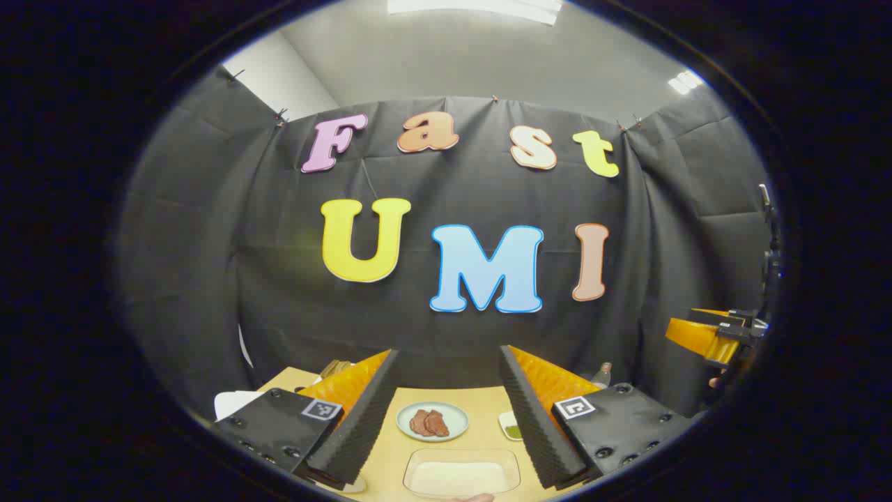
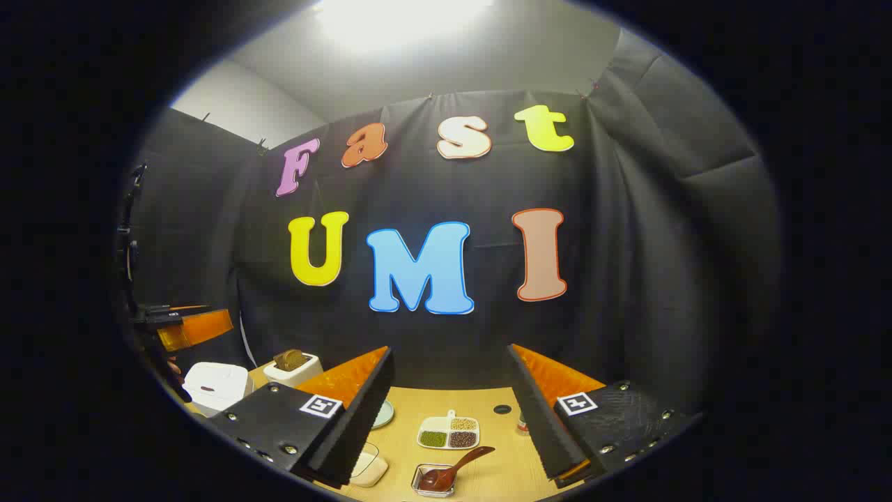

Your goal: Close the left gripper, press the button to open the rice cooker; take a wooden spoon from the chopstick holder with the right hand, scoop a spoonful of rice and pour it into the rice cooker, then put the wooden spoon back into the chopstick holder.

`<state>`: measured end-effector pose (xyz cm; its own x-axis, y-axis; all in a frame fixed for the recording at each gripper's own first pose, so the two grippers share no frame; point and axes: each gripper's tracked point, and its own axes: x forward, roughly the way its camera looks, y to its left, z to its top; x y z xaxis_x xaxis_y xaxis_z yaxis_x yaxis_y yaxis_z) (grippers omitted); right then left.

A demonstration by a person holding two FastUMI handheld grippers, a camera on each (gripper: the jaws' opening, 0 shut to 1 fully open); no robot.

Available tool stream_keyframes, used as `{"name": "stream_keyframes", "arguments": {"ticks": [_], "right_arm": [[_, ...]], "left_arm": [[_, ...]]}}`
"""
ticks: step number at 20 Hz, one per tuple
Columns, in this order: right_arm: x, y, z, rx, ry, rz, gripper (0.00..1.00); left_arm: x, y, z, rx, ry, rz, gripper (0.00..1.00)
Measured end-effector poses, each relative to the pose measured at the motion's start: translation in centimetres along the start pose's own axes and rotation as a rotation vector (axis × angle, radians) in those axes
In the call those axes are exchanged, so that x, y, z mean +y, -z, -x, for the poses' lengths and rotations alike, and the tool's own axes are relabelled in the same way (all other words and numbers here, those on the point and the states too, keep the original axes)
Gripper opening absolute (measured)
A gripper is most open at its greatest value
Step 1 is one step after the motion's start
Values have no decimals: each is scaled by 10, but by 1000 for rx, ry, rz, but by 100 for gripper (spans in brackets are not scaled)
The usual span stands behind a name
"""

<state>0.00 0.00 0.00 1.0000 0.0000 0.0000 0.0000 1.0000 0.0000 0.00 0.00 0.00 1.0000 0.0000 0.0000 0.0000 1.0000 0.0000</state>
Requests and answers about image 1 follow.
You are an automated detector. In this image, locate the white rice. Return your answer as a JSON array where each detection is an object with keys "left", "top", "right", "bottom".
[{"left": 411, "top": 462, "right": 513, "bottom": 496}]

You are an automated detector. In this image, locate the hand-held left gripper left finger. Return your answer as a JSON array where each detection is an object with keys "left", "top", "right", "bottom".
[{"left": 215, "top": 349, "right": 401, "bottom": 491}]

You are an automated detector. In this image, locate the black backdrop cloth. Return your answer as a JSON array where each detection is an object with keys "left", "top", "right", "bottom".
[{"left": 115, "top": 66, "right": 785, "bottom": 426}]

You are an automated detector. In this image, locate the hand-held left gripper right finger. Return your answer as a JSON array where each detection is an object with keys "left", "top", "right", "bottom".
[{"left": 498, "top": 344, "right": 691, "bottom": 490}]

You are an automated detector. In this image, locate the small ceiling light panel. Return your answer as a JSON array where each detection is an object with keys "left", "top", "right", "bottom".
[{"left": 668, "top": 70, "right": 705, "bottom": 96}]

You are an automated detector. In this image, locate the clear glass tray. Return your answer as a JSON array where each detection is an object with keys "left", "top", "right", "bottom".
[{"left": 403, "top": 448, "right": 521, "bottom": 499}]

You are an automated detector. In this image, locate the pale green plate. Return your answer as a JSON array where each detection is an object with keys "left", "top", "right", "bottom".
[{"left": 396, "top": 402, "right": 470, "bottom": 443}]

